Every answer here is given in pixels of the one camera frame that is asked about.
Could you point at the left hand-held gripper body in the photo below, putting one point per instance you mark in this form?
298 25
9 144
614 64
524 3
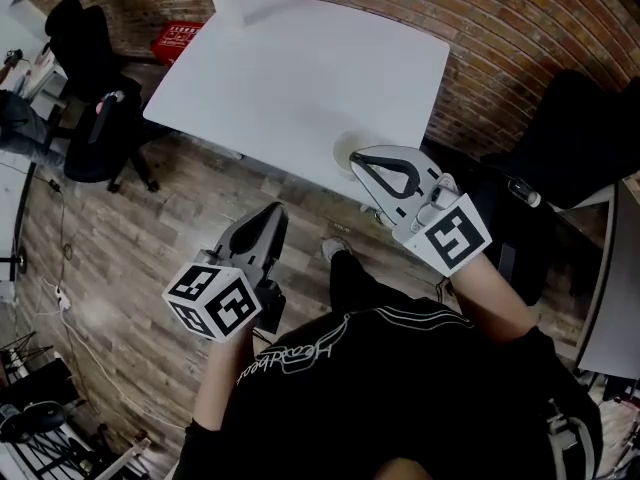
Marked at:
220 298

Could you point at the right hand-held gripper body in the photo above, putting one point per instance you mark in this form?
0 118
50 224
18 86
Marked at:
452 238

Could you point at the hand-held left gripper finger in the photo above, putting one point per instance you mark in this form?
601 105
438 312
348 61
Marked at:
277 240
237 233

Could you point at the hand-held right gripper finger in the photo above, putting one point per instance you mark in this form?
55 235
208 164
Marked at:
405 154
372 190

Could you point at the small round white object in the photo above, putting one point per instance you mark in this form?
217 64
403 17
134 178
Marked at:
347 150

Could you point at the person's right forearm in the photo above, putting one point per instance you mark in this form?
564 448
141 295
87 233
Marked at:
490 298

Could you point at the person's left forearm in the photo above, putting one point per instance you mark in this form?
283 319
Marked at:
220 378

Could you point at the person's grey shoe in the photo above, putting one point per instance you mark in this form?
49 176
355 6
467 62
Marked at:
332 247

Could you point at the person's black trouser leg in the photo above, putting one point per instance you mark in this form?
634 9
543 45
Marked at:
355 283

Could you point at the white table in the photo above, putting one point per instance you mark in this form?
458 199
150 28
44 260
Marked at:
300 68

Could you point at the black office chair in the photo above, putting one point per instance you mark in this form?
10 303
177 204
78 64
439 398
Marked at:
575 138
90 58

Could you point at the person's black shirt torso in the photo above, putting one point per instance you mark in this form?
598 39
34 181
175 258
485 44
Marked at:
400 393

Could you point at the grey desk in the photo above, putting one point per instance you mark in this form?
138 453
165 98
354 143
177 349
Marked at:
610 293

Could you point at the small pink item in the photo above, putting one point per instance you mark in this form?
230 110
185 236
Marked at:
111 99

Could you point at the red box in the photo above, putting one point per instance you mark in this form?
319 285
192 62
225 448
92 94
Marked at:
175 40

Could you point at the black metal rack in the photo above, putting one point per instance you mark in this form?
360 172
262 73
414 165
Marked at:
30 368

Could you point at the black round device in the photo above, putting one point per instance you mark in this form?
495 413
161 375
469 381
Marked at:
35 418

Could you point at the white desk with black edge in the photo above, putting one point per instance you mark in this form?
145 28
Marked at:
10 198

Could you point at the white vase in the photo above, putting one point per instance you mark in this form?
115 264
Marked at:
227 3

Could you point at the white metal frame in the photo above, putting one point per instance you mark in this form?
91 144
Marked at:
50 460

